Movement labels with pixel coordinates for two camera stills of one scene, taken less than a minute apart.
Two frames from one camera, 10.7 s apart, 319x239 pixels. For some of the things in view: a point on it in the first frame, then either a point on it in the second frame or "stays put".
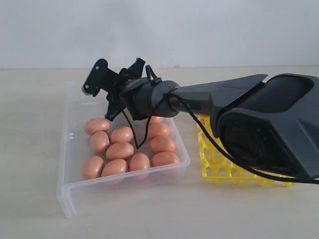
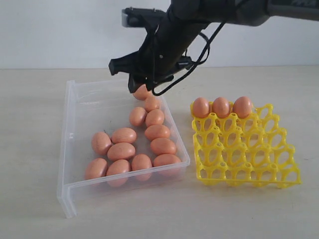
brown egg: (92, 125) -> (241, 106)
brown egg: (156, 129) stays put
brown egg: (123, 134) stays put
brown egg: (119, 150) stays put
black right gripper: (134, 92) -> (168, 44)
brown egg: (99, 141) stays put
